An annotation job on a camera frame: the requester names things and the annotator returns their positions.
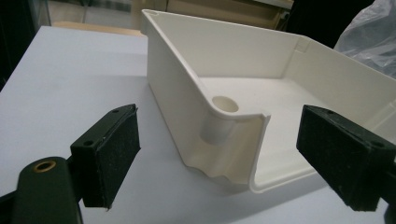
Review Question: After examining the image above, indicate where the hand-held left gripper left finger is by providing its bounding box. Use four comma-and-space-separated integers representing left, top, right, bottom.
69, 103, 142, 210

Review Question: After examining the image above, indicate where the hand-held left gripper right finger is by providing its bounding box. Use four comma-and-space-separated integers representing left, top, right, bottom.
295, 105, 396, 213

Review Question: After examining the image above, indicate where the clear plastic bag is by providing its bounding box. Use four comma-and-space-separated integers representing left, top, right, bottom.
334, 0, 396, 78

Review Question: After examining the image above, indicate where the white plastic bin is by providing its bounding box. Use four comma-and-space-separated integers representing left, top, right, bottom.
140, 8, 396, 194

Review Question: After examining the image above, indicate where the wooden table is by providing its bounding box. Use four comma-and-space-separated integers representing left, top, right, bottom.
50, 21, 148, 37

